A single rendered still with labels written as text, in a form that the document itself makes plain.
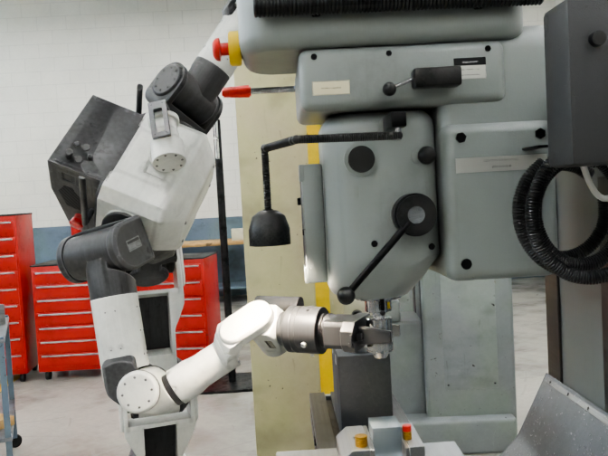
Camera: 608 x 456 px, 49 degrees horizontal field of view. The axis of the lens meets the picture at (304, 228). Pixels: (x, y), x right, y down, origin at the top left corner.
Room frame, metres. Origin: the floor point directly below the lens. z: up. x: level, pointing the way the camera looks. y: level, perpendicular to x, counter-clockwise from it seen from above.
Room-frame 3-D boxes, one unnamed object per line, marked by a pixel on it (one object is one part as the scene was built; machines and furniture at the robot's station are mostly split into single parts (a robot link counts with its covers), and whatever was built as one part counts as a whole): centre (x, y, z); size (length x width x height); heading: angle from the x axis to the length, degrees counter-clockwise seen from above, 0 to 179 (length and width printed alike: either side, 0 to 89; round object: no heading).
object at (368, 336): (1.18, -0.11, 1.24); 0.06 x 0.02 x 0.03; 67
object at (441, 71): (1.07, -0.20, 1.66); 0.12 x 0.04 x 0.04; 92
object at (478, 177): (1.21, -0.32, 1.47); 0.24 x 0.19 x 0.26; 2
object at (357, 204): (1.20, -0.13, 1.47); 0.21 x 0.19 x 0.32; 2
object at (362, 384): (1.61, -0.12, 1.04); 0.22 x 0.12 x 0.20; 2
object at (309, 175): (1.20, -0.02, 1.45); 0.04 x 0.04 x 0.21; 2
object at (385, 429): (1.21, -0.13, 1.05); 0.06 x 0.05 x 0.06; 1
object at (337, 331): (1.24, -0.04, 1.24); 0.13 x 0.12 x 0.10; 157
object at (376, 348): (1.21, -0.13, 1.23); 0.05 x 0.05 x 0.05
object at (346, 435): (1.20, -0.07, 1.03); 0.12 x 0.06 x 0.04; 1
